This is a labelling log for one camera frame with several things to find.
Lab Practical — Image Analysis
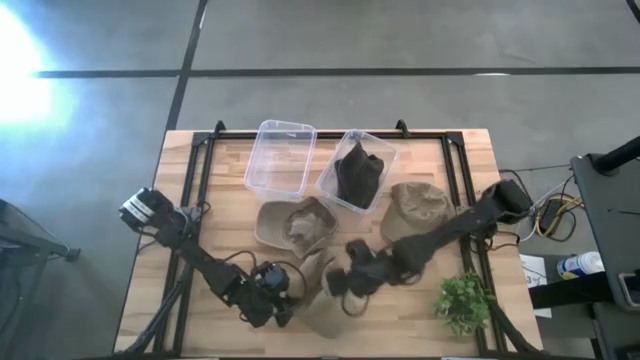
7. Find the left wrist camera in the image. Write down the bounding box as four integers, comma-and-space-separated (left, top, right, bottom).
251, 260, 292, 296

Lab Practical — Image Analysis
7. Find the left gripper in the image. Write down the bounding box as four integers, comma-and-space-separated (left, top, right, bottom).
233, 279, 304, 329

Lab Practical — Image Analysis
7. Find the thin black cable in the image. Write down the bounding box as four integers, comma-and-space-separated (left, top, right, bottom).
498, 163, 574, 202

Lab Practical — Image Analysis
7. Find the black bar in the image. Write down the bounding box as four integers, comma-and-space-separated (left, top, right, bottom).
528, 272, 617, 309

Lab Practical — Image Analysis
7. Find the black cart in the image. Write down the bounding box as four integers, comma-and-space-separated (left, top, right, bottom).
569, 134, 640, 312

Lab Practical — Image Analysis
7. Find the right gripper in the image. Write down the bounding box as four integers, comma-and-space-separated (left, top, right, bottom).
326, 238, 402, 300

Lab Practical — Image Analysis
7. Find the black power box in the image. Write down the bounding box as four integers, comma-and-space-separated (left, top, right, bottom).
539, 198, 566, 231

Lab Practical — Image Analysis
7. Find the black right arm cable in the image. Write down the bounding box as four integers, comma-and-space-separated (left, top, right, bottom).
339, 292, 372, 319

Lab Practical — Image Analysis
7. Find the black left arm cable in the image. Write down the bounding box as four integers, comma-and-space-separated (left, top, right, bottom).
219, 248, 309, 301

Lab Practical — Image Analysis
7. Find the tan cap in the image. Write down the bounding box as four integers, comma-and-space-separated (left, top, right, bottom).
294, 248, 371, 340
379, 181, 456, 245
254, 195, 340, 260

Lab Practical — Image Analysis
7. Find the white paper sheet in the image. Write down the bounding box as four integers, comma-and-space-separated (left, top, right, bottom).
518, 253, 554, 319

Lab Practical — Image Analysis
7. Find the dark side stand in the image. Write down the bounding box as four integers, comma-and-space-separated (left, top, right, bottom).
0, 198, 82, 360

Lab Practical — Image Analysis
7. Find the yellow cable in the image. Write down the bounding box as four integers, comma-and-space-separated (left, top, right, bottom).
534, 195, 584, 239

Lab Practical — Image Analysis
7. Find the white cable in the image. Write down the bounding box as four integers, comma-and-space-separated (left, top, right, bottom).
519, 179, 571, 241

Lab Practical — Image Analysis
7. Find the black aluminium table frame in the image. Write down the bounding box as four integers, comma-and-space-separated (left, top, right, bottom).
112, 119, 544, 359

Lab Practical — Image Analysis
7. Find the white blue spray can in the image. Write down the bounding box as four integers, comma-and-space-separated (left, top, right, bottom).
556, 250, 606, 280

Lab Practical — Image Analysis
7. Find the small green plant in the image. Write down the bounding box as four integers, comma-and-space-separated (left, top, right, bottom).
432, 271, 497, 337

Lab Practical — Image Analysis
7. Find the dark cap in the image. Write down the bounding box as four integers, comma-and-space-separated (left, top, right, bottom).
333, 141, 386, 210

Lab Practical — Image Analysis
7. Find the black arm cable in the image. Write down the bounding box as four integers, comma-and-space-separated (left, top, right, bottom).
339, 292, 372, 319
219, 248, 309, 301

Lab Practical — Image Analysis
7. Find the clear plastic bin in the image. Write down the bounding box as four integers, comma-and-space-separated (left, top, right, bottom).
315, 128, 399, 216
243, 118, 318, 202

